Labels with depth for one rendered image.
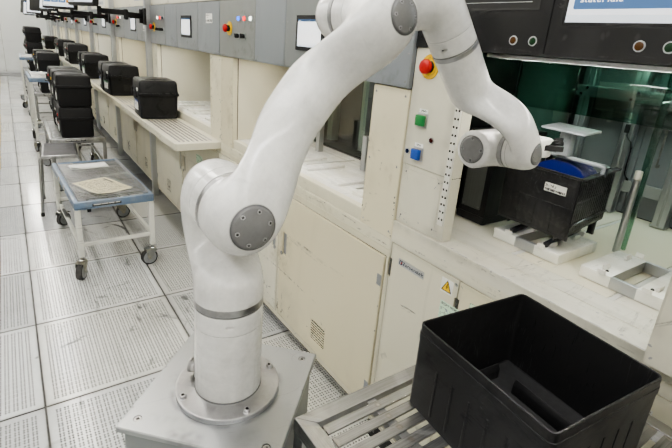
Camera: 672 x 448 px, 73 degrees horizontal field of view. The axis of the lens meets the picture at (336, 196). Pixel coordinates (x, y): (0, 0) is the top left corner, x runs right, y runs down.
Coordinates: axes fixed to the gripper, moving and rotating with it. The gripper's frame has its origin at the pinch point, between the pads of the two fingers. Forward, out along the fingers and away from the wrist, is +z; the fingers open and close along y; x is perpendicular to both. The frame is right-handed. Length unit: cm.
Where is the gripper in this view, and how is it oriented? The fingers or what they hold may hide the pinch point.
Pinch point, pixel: (545, 141)
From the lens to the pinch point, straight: 131.5
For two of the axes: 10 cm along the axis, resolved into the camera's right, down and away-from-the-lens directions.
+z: 7.9, -1.3, 6.0
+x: 0.9, -9.5, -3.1
